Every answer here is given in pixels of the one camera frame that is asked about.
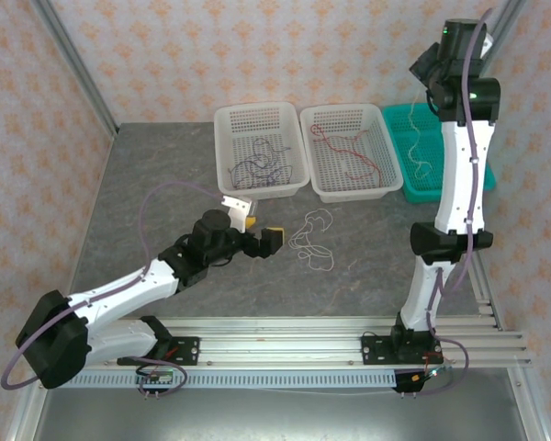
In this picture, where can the black connector bracket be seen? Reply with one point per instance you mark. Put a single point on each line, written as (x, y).
(406, 383)

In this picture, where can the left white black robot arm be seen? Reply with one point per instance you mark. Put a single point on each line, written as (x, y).
(133, 294)

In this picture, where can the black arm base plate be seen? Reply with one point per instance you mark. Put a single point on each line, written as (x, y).
(188, 351)
(372, 351)

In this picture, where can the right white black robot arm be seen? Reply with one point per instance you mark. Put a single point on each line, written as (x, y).
(459, 161)

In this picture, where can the white perforated plastic basket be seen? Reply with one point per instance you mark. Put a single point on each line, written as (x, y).
(298, 138)
(335, 188)

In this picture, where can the teal perforated plastic basket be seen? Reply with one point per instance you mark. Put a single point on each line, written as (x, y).
(395, 138)

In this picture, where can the aluminium frame post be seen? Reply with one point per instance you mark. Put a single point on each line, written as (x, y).
(23, 413)
(509, 14)
(73, 59)
(525, 409)

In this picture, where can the aluminium side rail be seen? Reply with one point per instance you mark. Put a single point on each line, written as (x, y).
(480, 285)

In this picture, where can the small circuit board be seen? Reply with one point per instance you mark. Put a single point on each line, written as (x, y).
(158, 376)

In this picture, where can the aluminium mounting rail frame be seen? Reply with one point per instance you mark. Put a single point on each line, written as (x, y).
(280, 344)

